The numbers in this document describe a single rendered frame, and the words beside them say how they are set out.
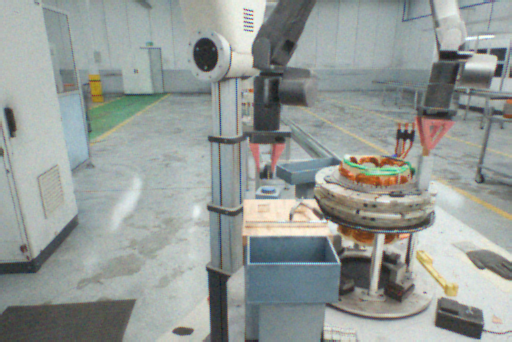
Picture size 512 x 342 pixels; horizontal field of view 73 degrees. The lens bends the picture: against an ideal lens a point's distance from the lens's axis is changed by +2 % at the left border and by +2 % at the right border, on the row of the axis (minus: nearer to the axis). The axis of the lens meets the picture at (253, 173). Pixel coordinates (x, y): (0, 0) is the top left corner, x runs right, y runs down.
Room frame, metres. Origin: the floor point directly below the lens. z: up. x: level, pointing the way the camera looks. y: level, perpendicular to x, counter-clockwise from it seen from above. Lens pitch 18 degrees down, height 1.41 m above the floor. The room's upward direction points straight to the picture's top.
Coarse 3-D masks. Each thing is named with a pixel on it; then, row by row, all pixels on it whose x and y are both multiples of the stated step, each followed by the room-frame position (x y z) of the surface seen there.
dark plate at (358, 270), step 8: (344, 264) 0.98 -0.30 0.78; (352, 264) 0.98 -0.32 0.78; (360, 264) 0.98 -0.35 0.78; (368, 264) 0.98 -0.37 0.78; (344, 272) 0.93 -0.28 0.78; (352, 272) 0.93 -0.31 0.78; (360, 272) 0.93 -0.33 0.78; (368, 272) 0.93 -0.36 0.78; (384, 272) 0.93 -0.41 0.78; (360, 280) 0.89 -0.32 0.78; (384, 280) 0.89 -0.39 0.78
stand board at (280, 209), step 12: (252, 204) 0.81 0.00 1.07; (264, 204) 0.81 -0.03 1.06; (276, 204) 0.81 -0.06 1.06; (288, 204) 0.81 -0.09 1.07; (312, 204) 0.81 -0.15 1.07; (252, 216) 0.74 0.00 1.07; (264, 216) 0.74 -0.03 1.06; (276, 216) 0.74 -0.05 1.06; (288, 216) 0.74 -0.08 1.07; (300, 216) 0.74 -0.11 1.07; (312, 216) 0.74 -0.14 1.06; (252, 228) 0.67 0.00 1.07; (264, 228) 0.67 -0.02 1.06; (276, 228) 0.67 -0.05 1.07; (288, 228) 0.67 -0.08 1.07; (300, 228) 0.67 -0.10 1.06; (312, 228) 0.67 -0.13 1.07; (324, 228) 0.67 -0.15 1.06
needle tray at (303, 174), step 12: (276, 168) 1.17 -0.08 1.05; (288, 168) 1.19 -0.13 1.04; (300, 168) 1.21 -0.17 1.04; (312, 168) 1.23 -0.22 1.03; (324, 168) 1.13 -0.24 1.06; (288, 180) 1.09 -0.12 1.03; (300, 180) 1.09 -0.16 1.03; (312, 180) 1.11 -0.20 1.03; (300, 192) 1.16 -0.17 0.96; (312, 192) 1.13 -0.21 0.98
